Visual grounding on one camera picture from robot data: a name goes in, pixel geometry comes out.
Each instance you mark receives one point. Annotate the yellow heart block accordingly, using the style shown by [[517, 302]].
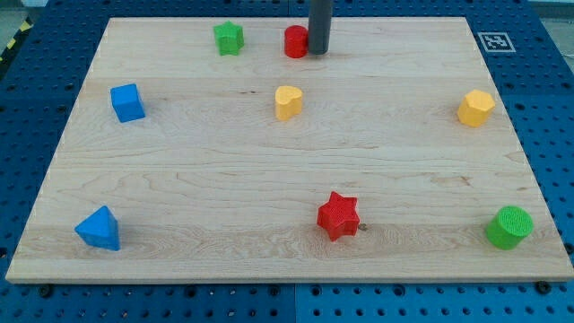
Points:
[[288, 102]]

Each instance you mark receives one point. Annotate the red star block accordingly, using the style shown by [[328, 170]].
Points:
[[338, 216]]

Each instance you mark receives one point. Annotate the light wooden board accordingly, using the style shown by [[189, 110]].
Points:
[[210, 187]]

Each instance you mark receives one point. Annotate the red cylinder block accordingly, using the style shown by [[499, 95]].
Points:
[[295, 43]]

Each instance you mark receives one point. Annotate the green star block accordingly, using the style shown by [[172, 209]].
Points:
[[229, 38]]

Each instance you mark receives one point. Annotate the blue cube block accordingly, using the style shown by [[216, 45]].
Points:
[[127, 103]]

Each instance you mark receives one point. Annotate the yellow hexagon block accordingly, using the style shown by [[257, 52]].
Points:
[[475, 108]]

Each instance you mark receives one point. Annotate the blue triangle block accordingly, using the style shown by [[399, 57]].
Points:
[[100, 230]]

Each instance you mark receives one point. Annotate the green cylinder block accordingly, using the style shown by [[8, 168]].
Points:
[[509, 227]]

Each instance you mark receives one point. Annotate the white fiducial marker tag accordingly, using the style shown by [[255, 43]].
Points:
[[496, 42]]

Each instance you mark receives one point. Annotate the black bolt front left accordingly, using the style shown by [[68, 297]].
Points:
[[45, 290]]

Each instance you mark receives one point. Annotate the black bolt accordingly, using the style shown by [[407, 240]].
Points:
[[45, 290], [543, 287]]

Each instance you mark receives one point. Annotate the black bolt front right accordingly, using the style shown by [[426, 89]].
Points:
[[543, 287]]

